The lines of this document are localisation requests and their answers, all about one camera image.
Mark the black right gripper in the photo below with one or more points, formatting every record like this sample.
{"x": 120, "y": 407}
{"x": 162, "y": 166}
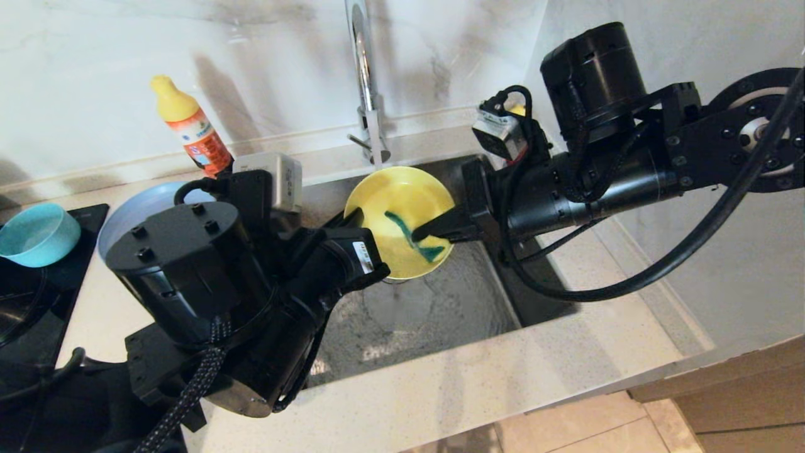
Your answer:
{"x": 566, "y": 189}

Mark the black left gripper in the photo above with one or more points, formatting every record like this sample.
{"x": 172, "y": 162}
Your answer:
{"x": 295, "y": 302}

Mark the yellow sponge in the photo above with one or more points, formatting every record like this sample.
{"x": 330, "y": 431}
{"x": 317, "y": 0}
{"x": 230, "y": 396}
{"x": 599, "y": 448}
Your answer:
{"x": 415, "y": 236}

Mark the pale yellow bowl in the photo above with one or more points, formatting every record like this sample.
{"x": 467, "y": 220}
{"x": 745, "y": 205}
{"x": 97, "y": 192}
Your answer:
{"x": 402, "y": 195}

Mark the chrome faucet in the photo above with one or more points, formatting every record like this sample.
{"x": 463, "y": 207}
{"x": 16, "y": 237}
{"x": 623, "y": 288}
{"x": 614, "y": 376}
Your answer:
{"x": 363, "y": 63}

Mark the orange dish soap bottle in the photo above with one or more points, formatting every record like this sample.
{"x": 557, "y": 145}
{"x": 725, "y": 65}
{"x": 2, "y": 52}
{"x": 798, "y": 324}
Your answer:
{"x": 195, "y": 135}

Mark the blue-grey plate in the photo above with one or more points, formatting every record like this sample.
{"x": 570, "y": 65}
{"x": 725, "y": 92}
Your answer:
{"x": 132, "y": 207}

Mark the light blue bowl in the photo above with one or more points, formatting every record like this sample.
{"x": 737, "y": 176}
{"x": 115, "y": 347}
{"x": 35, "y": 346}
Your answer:
{"x": 38, "y": 236}

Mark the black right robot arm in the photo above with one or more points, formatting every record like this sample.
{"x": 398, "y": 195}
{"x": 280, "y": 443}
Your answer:
{"x": 629, "y": 82}

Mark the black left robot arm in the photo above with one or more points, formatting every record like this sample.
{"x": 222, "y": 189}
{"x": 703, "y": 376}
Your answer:
{"x": 182, "y": 264}

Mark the stainless steel sink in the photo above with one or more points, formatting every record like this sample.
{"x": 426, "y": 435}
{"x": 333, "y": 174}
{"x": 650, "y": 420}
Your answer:
{"x": 453, "y": 314}

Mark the running water stream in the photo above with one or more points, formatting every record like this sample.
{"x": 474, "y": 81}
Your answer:
{"x": 379, "y": 148}

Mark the yellow pear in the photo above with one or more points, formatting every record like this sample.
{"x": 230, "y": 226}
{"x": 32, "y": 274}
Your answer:
{"x": 519, "y": 110}

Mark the black induction cooktop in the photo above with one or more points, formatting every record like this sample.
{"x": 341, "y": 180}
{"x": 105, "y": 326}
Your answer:
{"x": 38, "y": 302}

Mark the wooden cabinet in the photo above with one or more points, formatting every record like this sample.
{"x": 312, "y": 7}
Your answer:
{"x": 742, "y": 402}

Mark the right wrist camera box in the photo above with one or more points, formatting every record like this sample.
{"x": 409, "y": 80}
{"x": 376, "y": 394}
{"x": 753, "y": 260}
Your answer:
{"x": 503, "y": 129}

